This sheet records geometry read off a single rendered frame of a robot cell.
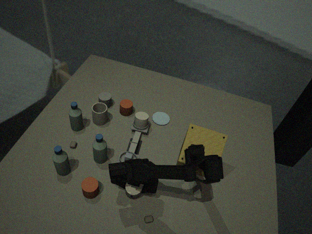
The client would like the brown cylinder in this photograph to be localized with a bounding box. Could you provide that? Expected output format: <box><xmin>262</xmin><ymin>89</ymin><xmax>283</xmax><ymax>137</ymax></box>
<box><xmin>81</xmin><ymin>177</ymin><xmax>99</xmax><ymax>199</ymax></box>
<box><xmin>119</xmin><ymin>99</ymin><xmax>133</xmax><ymax>116</ymax></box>

